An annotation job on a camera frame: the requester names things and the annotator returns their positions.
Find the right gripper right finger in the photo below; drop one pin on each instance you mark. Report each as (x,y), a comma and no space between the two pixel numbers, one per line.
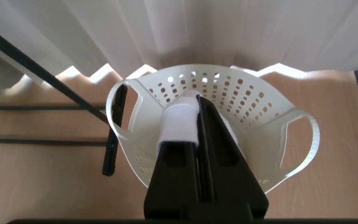
(241,186)

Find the white garment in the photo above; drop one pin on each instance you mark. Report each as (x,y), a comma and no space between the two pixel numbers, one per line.
(179,124)

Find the white laundry basket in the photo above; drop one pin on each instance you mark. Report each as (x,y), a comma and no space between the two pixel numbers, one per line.
(259,146)

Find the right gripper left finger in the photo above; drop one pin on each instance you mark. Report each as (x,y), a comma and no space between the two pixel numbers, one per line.
(172,186)

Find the black clothes rack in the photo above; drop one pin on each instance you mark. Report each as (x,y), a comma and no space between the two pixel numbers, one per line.
(42,71)

